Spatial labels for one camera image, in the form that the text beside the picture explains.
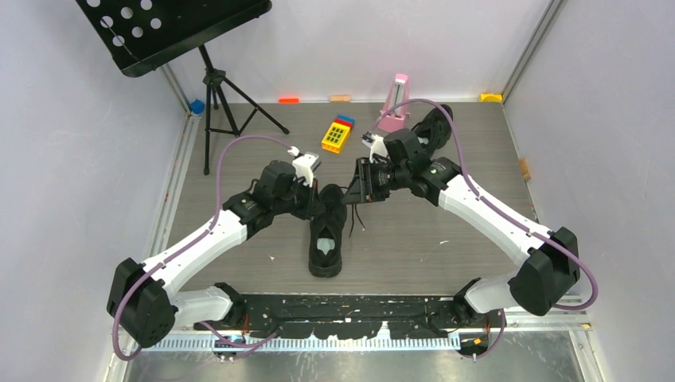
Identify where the blue toy block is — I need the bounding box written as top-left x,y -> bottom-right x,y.
337,115 -> 355,126

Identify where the pink metronome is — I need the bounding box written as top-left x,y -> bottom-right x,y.
377,73 -> 409,133

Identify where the aluminium rail frame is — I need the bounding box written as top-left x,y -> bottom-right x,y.
145,309 -> 593,357

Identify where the blue piece by stand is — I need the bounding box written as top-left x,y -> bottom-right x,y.
189,99 -> 205,115

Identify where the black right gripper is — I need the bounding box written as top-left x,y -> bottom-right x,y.
342,156 -> 410,205

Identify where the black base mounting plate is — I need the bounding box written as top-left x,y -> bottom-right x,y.
193,293 -> 507,341

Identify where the wooden block right edge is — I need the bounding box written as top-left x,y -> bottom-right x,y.
518,158 -> 532,182

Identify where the tan block on ledge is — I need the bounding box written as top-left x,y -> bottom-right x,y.
330,95 -> 351,103

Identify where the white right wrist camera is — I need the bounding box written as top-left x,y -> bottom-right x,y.
361,131 -> 388,163

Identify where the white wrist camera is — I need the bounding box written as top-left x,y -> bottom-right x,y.
287,146 -> 321,187
361,131 -> 388,163

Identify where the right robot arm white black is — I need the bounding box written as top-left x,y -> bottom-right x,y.
342,130 -> 579,327

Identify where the black suede sneaker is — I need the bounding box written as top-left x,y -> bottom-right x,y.
308,184 -> 347,278
411,107 -> 452,157

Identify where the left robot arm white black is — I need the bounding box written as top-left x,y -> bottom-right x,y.
106,154 -> 320,349

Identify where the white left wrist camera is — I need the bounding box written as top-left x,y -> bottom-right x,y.
287,146 -> 321,187

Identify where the yellow toy brick block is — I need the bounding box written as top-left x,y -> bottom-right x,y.
321,122 -> 351,154

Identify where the red toy block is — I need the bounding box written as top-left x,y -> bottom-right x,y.
334,119 -> 353,130

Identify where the black music stand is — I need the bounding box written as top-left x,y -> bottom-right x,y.
75,0 -> 291,176

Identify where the yellow piece in corner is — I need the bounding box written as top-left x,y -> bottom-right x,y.
478,93 -> 503,103

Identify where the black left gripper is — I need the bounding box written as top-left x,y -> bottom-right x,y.
272,174 -> 325,220

